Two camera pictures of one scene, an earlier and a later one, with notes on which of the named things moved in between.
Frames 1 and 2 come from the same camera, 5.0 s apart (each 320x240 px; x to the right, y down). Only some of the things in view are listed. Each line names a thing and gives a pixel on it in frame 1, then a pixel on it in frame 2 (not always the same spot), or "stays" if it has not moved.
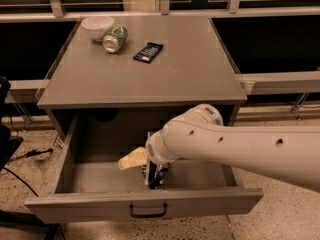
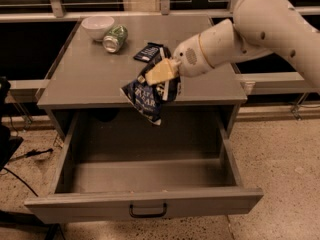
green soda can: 114,38 stays
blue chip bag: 155,176 to 148,99
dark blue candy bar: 149,53 stays
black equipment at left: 9,144 stays
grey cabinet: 115,96 stays
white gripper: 154,149 to 187,58
